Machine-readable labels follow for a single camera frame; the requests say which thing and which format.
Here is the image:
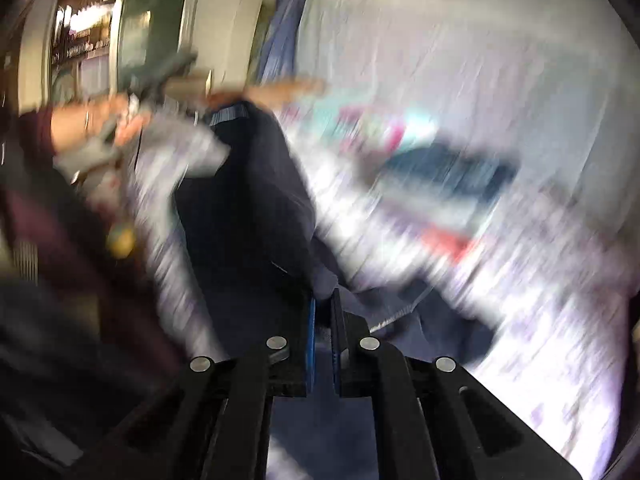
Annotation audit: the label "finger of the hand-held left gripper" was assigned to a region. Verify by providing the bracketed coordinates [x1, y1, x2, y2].
[142, 112, 232, 179]

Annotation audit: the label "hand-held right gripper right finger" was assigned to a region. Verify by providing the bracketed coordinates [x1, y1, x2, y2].
[330, 287, 584, 480]

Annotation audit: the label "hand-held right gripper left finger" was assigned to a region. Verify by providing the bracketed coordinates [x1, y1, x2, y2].
[100, 299, 318, 480]

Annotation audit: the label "dark navy pants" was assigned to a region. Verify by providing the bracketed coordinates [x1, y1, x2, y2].
[172, 100, 497, 480]

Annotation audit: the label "person's left forearm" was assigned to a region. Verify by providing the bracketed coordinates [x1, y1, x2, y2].
[17, 104, 92, 155]

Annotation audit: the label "person's left hand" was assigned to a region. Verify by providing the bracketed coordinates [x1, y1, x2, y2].
[87, 94, 154, 147]

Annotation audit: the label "window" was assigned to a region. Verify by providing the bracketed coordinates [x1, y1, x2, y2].
[49, 0, 193, 103]

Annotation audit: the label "small yellow round object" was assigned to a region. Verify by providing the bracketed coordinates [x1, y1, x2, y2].
[107, 227, 137, 261]

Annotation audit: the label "light blue cloth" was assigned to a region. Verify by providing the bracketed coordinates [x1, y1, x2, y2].
[257, 0, 313, 88]

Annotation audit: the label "person's torso in maroon top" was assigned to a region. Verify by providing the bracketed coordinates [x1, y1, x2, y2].
[0, 150, 187, 480]

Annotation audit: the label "white purple printed bed sheet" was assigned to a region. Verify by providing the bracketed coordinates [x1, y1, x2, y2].
[115, 110, 637, 480]

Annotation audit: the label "stack of folded clothes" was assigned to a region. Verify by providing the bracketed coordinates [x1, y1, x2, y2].
[300, 97, 522, 267]

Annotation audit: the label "wooden bed rail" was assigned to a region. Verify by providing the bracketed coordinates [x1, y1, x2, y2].
[167, 76, 327, 108]

